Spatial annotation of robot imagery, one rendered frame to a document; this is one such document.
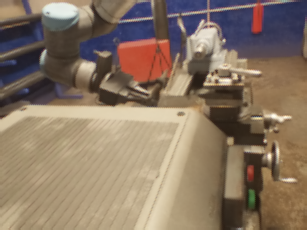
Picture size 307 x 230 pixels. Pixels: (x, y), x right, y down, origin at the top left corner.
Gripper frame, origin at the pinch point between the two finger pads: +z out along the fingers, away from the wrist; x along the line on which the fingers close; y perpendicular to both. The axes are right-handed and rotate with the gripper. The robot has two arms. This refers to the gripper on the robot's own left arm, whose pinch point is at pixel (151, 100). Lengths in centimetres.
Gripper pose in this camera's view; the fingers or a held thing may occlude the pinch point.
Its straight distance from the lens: 66.9
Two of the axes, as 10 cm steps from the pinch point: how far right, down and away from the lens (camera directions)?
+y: -2.2, 8.0, 5.6
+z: 9.3, 3.5, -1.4
